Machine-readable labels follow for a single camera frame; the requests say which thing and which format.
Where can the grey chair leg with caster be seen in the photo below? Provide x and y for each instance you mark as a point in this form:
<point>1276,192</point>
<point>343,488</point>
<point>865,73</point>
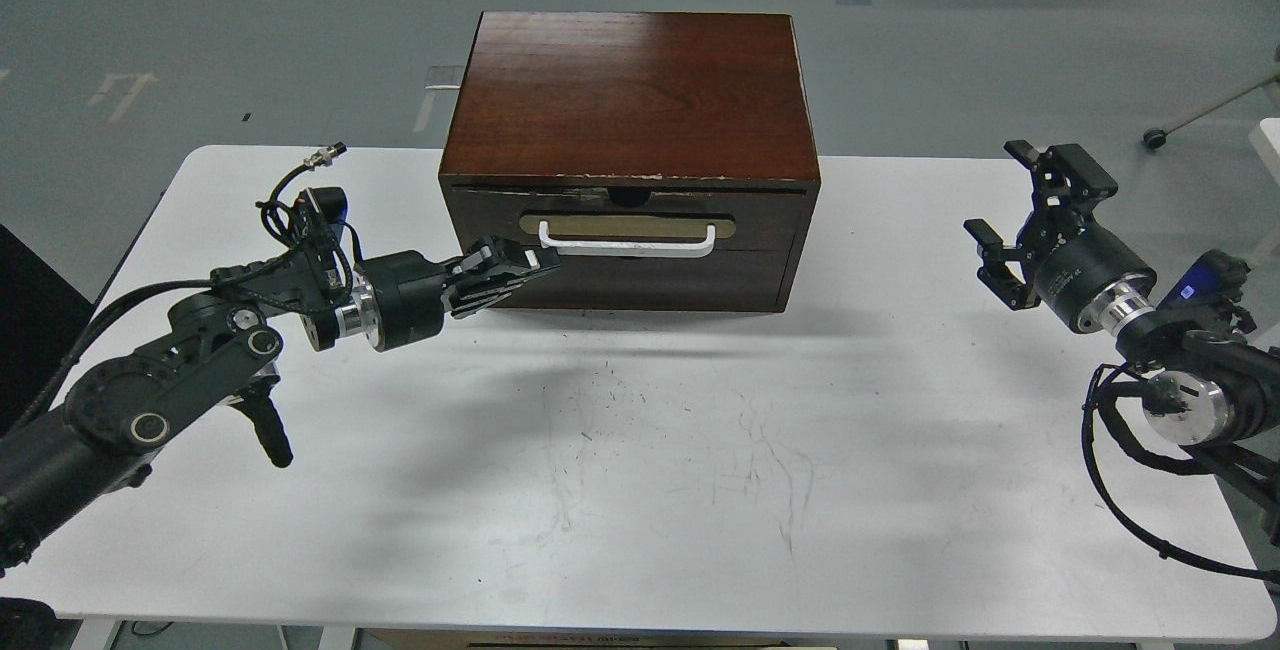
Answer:
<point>1156,136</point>

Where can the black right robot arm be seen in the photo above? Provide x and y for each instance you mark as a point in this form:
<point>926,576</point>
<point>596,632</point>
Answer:
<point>1203,387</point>

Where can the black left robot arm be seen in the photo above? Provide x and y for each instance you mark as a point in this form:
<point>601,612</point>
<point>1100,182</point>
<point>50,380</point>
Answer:
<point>156,359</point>

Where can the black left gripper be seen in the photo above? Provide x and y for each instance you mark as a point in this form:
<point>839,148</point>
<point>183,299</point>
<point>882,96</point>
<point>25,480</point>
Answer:
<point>404,297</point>

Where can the dark wooden cabinet box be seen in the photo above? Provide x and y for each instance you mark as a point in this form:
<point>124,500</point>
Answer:
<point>634,102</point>

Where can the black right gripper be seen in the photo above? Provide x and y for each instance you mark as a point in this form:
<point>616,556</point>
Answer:
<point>1064,259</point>

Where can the wooden drawer with white handle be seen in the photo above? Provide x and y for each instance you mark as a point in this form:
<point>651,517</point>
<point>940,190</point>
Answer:
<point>671,225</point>

